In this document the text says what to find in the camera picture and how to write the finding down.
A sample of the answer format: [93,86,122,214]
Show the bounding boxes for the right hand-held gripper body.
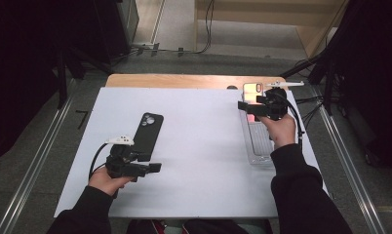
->
[263,80,305,121]

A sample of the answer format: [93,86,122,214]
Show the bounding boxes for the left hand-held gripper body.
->
[104,135,152,183]

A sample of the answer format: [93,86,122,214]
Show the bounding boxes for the clear blue phone case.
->
[242,82,265,123]

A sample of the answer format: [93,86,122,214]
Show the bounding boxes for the black phone case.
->
[132,112,165,163]

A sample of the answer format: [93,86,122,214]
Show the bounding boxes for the clear plastic tray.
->
[238,92,285,167]

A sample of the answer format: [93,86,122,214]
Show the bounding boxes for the person's left hand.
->
[88,166,135,197]

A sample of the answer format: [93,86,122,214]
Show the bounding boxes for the person's right hand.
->
[257,113,297,150]

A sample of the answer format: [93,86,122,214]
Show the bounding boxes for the white board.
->
[53,87,336,219]

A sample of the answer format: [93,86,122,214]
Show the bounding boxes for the black metal stand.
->
[56,45,114,110]
[280,32,348,116]

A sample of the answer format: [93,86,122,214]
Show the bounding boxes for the wooden table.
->
[104,73,290,91]

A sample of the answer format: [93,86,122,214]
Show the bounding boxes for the light wooden shelf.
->
[193,0,349,59]

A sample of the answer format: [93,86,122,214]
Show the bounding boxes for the black curtain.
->
[0,0,98,165]
[327,0,392,176]

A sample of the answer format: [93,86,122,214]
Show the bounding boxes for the dark cabinet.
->
[93,0,140,64]

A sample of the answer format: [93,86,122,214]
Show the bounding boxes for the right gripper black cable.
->
[280,94,306,147]

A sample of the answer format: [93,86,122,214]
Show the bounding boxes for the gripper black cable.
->
[88,142,109,179]
[280,94,306,147]

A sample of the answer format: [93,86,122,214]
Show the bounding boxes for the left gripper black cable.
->
[88,142,109,179]

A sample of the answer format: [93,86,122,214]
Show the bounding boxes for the black floor cables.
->
[295,96,325,128]

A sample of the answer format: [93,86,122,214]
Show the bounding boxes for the hanging black cable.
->
[197,0,216,55]

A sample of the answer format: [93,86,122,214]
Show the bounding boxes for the aluminium floor rail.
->
[317,103,387,234]
[0,79,76,234]

